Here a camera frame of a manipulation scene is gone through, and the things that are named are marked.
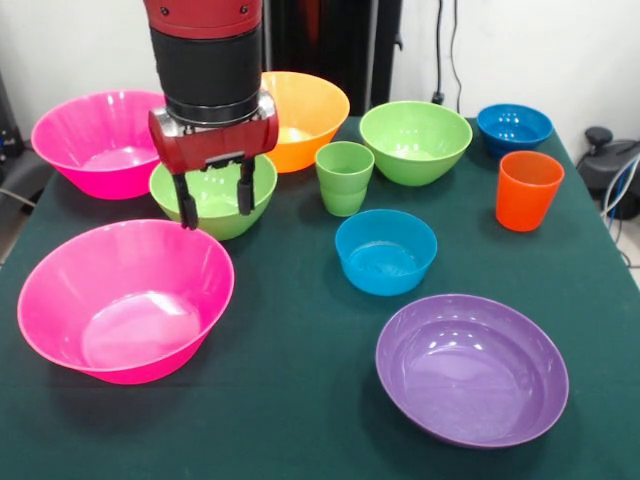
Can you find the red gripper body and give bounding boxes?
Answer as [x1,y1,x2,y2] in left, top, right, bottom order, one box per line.
[148,110,279,175]

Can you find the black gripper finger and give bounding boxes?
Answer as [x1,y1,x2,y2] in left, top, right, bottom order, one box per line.
[172,169,200,232]
[236,154,257,217]

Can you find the pink bowl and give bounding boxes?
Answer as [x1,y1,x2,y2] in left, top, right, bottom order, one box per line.
[17,218,236,386]
[30,89,169,201]

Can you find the green bowl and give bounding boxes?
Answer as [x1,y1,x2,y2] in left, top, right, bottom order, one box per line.
[359,100,474,188]
[148,154,279,242]

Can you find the orange bowl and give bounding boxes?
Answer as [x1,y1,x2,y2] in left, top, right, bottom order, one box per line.
[259,70,351,174]

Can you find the green cup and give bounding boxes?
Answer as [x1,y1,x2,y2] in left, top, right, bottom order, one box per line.
[314,141,376,218]

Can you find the light blue bowl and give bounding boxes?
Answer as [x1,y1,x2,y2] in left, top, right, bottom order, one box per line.
[334,208,439,297]

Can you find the dark green tablecloth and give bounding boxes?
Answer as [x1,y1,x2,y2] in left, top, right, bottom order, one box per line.
[0,113,640,480]

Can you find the dark blue bowl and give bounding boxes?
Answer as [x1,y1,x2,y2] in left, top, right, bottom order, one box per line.
[475,103,554,157]

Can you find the orange-red cup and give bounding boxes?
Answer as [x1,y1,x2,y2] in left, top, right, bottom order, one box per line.
[495,150,566,233]

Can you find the purple bowl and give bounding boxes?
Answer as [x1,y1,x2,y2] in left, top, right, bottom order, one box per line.
[375,293,570,450]

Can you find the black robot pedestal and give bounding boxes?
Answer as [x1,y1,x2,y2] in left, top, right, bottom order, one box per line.
[259,0,404,117]

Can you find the grey cable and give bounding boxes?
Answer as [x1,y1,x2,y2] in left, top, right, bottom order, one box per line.
[0,187,39,209]

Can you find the black cable with plug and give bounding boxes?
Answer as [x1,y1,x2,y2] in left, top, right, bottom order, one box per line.
[431,0,447,106]

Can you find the thin black cable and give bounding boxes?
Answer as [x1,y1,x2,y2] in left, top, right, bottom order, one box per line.
[449,0,466,119]

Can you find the tangle of cables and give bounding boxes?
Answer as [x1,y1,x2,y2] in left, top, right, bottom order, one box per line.
[602,154,640,271]

